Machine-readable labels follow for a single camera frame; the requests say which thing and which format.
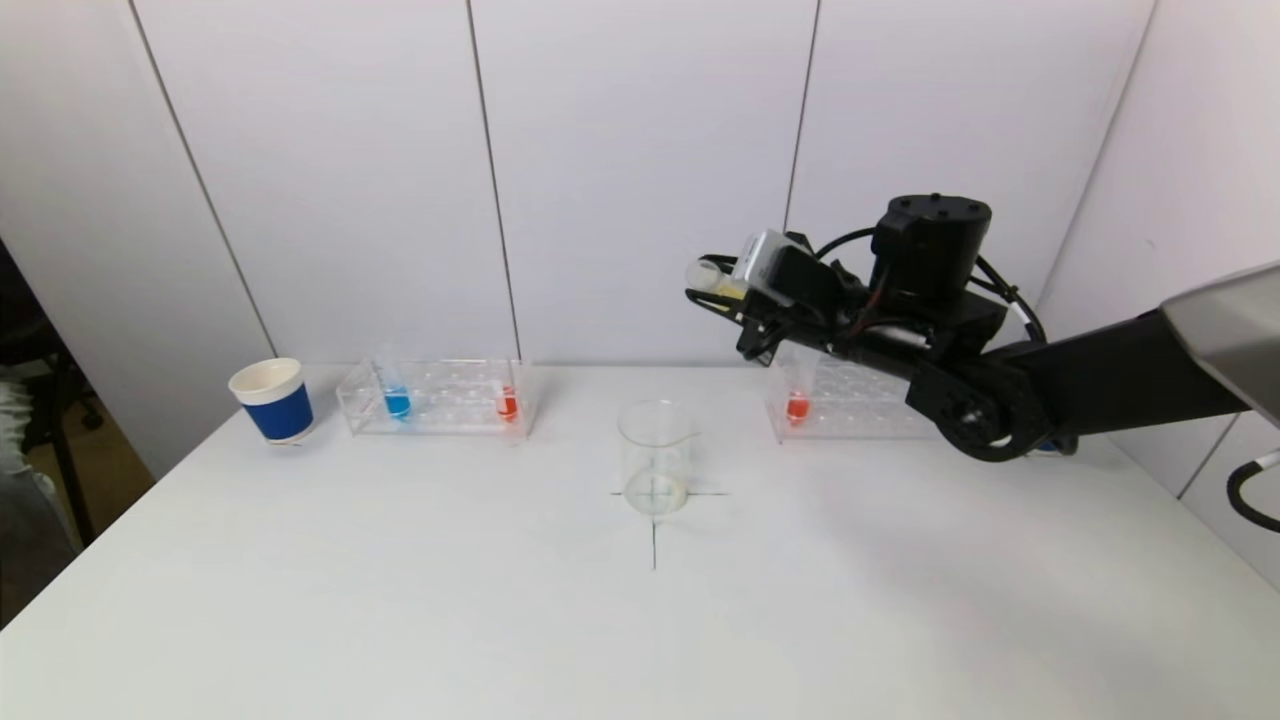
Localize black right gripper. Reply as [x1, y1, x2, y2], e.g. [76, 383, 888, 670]
[684, 253, 878, 367]

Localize black white arm cable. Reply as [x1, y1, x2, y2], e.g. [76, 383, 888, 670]
[1228, 450, 1280, 533]

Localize clear test tube yellow pigment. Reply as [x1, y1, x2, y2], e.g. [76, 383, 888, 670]
[685, 258, 746, 299]

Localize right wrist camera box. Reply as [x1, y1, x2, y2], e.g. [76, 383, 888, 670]
[733, 230, 841, 321]

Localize clear acrylic test tube rack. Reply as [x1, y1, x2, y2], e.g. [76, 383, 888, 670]
[337, 358, 534, 439]
[766, 345, 941, 444]

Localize blue pigment test tube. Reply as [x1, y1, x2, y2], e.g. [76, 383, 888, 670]
[375, 345, 413, 422]

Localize clear glass beaker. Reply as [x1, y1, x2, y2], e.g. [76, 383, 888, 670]
[617, 400, 698, 518]

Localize seated person grey trousers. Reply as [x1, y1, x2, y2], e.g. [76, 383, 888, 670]
[0, 365, 81, 561]

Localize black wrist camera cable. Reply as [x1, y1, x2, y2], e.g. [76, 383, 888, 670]
[815, 228, 1046, 346]

